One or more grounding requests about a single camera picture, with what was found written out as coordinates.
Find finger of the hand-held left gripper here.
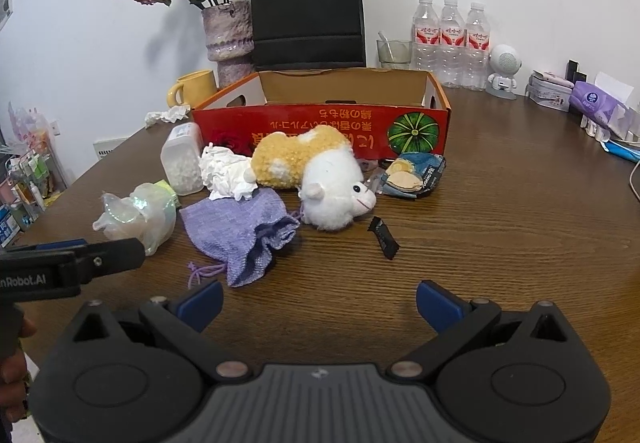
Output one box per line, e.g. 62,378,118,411
55,237,147,285
0,238,89,257

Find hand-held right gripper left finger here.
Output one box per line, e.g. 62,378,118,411
72,280,249,381

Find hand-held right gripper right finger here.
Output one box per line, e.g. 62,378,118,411
385,279,568,381

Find iridescent plastic bag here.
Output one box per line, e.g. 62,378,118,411
92,179,180,257

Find purple drawstring pouch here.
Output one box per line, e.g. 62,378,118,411
179,188,301,289

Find small black sachet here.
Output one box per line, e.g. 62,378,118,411
367,216,401,261

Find clear jar of white beads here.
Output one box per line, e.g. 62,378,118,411
160,122,206,196

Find blue snack packet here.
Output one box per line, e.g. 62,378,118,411
377,153,447,200

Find red artificial rose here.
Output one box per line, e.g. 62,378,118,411
209,133,256,158

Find yellow white plush toy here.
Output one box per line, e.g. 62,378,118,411
250,125,377,232

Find red cardboard box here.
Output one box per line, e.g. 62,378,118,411
190,68,452,161

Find person's left hand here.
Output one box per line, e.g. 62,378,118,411
0,317,37,424

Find rack of small goods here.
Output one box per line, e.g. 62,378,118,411
0,103,68,249

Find small crumpled white tissue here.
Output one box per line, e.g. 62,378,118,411
144,105,192,128

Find yellow mug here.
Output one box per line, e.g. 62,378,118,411
166,70,218,110

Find grey tin box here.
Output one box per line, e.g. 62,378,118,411
525,73,573,112

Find small white bottles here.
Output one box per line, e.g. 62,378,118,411
580,115,608,141

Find blue white packet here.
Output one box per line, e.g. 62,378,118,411
597,138,640,162

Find purple ceramic vase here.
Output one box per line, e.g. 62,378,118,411
201,0,256,88

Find glass cup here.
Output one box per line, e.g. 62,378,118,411
376,39,413,70

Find white robot figure speaker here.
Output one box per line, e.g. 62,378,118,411
486,44,523,101

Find pink flat case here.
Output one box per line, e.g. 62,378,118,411
532,70,576,88

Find purple tissue pack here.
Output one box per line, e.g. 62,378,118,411
570,71,640,136

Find clear water bottle red label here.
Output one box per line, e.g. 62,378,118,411
462,2,491,92
439,0,468,88
411,0,442,74

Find spoon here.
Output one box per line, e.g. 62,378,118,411
377,30,396,61

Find white wall outlet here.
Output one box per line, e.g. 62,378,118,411
93,137,131,158

